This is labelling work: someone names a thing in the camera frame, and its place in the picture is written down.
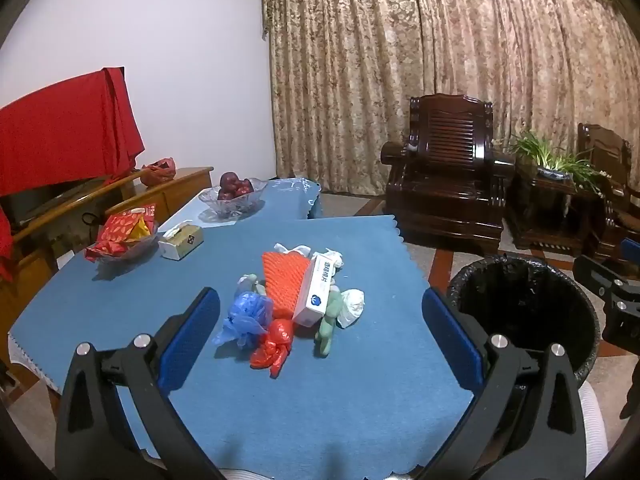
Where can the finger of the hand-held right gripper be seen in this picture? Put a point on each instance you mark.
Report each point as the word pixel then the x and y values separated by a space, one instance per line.
pixel 600 272
pixel 620 320

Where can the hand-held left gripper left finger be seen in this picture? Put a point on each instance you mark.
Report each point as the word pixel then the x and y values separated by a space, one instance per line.
pixel 190 340

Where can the light wooden chair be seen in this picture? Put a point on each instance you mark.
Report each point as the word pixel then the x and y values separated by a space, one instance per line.
pixel 65 210

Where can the dark wooden side table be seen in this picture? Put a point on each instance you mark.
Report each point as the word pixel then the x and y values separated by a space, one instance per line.
pixel 545 215

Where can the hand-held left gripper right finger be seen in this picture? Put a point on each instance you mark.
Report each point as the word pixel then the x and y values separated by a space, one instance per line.
pixel 452 340

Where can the white ribbed plastic stool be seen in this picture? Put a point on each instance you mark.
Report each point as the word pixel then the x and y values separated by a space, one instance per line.
pixel 595 425

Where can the red cloth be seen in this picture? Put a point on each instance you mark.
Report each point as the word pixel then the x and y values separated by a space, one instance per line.
pixel 60 130

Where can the blue plastic bag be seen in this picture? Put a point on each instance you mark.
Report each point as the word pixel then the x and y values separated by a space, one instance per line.
pixel 245 317

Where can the white cardboard box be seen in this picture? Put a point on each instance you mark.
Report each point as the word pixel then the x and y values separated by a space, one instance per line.
pixel 312 290

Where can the dark wooden armchair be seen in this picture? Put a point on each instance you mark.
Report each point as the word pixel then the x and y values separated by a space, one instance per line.
pixel 610 185
pixel 445 180

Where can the glass snack bowl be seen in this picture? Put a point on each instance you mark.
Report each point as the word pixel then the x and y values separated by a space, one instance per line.
pixel 142 247

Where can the gold tissue box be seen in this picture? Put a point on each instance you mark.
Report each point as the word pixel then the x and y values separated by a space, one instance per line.
pixel 182 242

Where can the black trash bin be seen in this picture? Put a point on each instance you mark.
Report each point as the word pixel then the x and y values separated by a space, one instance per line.
pixel 525 310

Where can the red apple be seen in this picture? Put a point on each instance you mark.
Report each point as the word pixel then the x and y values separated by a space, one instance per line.
pixel 226 195
pixel 245 187
pixel 230 180

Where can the glass fruit bowl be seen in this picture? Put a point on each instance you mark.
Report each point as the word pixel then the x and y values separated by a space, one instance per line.
pixel 232 205

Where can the crushed white paper cup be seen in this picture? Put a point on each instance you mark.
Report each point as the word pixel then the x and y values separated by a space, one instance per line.
pixel 295 250

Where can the orange foam net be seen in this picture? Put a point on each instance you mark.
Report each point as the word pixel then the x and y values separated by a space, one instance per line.
pixel 282 280

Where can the beige patterned curtain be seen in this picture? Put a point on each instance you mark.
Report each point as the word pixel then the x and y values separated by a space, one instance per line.
pixel 450 35

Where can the green rubber glove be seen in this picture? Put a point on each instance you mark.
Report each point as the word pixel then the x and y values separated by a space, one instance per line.
pixel 251 282
pixel 327 325

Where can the green potted plant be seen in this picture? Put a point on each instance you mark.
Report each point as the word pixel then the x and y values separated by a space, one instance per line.
pixel 550 157

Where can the large white tissue ball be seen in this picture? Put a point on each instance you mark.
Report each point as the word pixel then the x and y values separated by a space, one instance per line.
pixel 352 305

